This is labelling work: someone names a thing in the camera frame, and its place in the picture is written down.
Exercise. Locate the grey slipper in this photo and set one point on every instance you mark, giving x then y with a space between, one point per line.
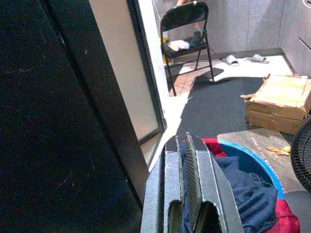
257 58
230 60

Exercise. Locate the brown cardboard box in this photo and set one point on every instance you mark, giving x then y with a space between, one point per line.
279 102

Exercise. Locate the red cloth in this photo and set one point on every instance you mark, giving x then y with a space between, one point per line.
286 216

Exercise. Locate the yellow banana peel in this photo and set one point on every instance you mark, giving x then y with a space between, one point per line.
279 150

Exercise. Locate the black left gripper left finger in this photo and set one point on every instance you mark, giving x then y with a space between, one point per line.
155 194

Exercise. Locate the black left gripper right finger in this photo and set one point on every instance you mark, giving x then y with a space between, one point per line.
211 184

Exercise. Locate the blue plastic laundry basin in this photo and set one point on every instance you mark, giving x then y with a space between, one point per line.
252 162

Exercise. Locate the navy blue shirt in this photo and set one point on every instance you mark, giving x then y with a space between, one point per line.
252 194

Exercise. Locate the dark grey floor carpet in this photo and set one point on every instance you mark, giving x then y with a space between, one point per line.
218 106

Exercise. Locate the black electric fan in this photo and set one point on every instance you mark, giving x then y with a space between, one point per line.
302 157

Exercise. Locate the black framed frosted glass door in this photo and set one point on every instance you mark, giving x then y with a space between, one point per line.
116 72

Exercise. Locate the person leg with grey sock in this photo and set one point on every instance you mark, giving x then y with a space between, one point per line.
197 36

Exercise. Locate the yellow plastic container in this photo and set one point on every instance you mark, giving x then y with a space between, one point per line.
165 40

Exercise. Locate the white cloth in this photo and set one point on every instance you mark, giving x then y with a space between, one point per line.
178 44

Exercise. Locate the black metal folding chair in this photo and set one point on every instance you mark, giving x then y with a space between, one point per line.
184 14

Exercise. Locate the grey printed door mat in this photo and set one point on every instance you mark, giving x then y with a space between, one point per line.
262 140

